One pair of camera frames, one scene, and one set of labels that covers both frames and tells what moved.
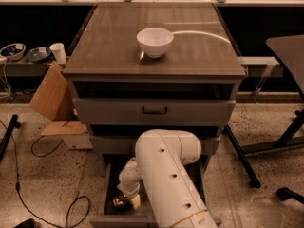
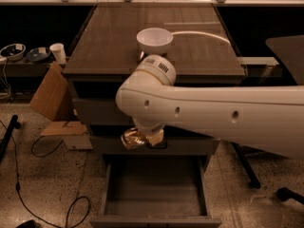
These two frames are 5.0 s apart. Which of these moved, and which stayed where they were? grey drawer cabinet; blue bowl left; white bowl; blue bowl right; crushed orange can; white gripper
Moved: crushed orange can; white gripper
Stayed: blue bowl right; grey drawer cabinet; white bowl; blue bowl left
